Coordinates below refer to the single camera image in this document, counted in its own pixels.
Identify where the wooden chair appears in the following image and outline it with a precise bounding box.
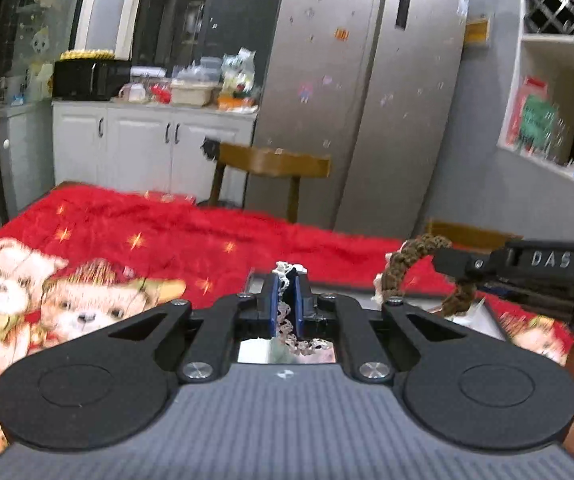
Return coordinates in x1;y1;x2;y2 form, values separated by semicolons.
209;140;332;224

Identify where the wall poster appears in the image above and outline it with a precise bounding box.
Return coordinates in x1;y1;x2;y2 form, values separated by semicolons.
509;75;569;157

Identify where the red bear printed blanket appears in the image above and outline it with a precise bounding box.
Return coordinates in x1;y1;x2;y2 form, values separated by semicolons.
0;182;574;467

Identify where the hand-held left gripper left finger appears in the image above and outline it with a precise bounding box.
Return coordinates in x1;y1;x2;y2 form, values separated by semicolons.
107;272;281;383

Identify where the silver refrigerator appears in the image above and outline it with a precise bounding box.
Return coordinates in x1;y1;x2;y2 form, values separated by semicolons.
243;0;468;239

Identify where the black microwave oven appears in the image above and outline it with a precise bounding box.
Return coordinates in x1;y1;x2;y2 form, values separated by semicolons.
52;57;133;102

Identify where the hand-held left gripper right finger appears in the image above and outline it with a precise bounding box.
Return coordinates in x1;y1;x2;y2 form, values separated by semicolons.
292;272;465;383

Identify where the yellow wall note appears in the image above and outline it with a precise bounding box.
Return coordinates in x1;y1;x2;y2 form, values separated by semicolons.
464;17;491;47

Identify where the brown crochet scrunchie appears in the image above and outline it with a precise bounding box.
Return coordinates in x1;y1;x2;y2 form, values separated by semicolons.
374;233;479;319

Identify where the glass sliding door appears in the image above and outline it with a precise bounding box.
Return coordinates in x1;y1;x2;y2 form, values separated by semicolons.
0;0;94;227

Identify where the pile of packaged foods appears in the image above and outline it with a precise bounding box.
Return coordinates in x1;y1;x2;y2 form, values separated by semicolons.
218;49;259;112

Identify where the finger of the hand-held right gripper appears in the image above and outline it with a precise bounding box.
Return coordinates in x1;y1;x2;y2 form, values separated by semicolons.
431;247;507;282

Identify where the beige plastic basin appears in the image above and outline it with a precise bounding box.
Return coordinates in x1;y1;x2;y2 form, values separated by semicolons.
169;79;216;107

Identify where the white cup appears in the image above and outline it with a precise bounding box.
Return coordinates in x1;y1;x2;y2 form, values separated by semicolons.
118;82;148;102

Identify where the white kitchen cabinet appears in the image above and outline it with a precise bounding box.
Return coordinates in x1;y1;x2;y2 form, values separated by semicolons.
51;99;258;202

